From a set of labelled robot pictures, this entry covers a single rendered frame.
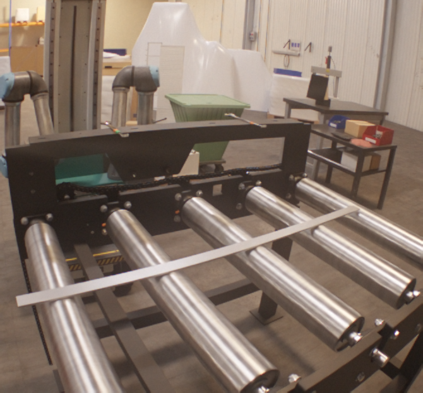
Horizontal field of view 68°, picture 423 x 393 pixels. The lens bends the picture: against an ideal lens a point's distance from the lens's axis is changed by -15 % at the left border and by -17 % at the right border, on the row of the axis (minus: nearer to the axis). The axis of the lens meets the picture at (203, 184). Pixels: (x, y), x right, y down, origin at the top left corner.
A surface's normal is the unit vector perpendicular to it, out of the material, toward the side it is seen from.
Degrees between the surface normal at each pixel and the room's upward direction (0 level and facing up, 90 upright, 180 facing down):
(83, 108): 90
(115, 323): 0
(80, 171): 90
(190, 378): 0
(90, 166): 90
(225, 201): 90
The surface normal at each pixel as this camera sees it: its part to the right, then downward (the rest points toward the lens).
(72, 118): 0.51, 0.35
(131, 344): 0.07, -0.93
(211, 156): 0.36, 0.53
